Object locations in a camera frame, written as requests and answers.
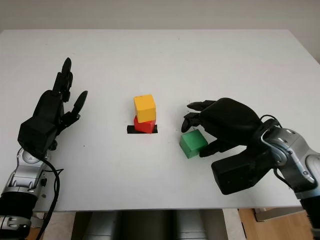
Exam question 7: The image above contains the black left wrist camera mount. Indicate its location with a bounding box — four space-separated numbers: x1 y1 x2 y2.
17 115 60 160

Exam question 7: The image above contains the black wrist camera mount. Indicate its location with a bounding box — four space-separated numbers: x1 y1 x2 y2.
17 115 60 160
211 146 272 196

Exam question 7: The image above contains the red wooden block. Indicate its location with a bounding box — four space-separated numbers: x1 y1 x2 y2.
133 115 156 134

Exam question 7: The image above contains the grey robot body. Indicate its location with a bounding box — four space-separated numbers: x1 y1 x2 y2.
71 211 226 240

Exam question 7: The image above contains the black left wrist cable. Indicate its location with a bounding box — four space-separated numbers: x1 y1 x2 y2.
32 157 65 240

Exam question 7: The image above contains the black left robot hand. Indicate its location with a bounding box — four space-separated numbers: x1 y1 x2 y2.
32 57 89 136

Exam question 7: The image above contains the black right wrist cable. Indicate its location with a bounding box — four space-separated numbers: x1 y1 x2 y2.
259 114 295 190

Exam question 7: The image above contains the yellow wooden block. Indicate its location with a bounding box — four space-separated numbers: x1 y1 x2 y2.
133 94 157 124

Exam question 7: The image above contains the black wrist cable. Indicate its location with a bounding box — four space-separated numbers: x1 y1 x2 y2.
259 114 295 190
32 157 65 240

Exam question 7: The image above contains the black tape strip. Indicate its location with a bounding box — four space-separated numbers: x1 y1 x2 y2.
126 124 159 135

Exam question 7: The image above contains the green wooden block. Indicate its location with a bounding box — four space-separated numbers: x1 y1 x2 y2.
179 129 209 160

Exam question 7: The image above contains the white table leg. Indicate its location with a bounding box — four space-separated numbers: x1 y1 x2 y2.
222 208 247 240
31 212 47 228

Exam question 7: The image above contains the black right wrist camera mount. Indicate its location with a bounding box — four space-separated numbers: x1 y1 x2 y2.
211 146 272 196

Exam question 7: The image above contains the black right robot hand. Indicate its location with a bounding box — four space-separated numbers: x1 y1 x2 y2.
180 97 265 158

